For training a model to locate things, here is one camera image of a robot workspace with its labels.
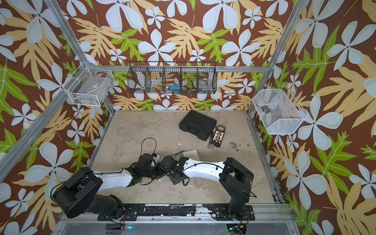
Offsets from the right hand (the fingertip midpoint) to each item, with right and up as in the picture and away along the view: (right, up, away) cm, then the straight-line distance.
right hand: (175, 176), depth 84 cm
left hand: (-3, +4, +2) cm, 5 cm away
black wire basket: (-3, +63, +14) cm, 64 cm away
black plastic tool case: (+15, +31, +21) cm, 40 cm away
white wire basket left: (-51, +53, +1) cm, 74 cm away
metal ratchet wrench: (+23, +16, +14) cm, 32 cm away
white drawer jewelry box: (+10, +11, +7) cm, 17 cm away
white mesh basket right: (+60, +38, 0) cm, 71 cm away
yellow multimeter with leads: (+32, +27, +24) cm, 48 cm away
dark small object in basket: (+54, +40, +1) cm, 67 cm away
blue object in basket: (-1, +54, +10) cm, 55 cm away
